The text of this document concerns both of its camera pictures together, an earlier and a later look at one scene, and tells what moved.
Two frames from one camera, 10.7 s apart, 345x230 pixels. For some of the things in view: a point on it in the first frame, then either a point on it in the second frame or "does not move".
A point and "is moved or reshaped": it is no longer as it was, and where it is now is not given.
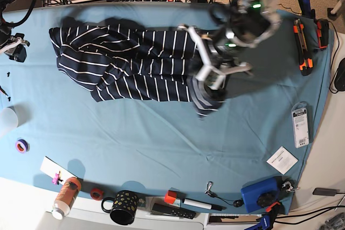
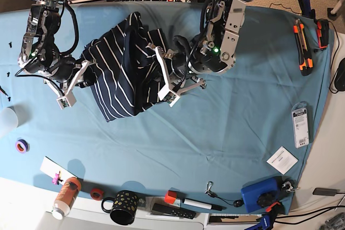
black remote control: (174, 210) does not move
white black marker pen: (202, 204) does not move
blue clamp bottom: (267, 221) does not move
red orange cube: (171, 197) does not move
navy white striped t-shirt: (114, 61) is moved or reshaped
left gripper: (19, 53) -> (69, 72)
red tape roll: (96, 194) does not move
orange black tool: (323, 32) does not move
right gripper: (218, 51) -> (180, 67)
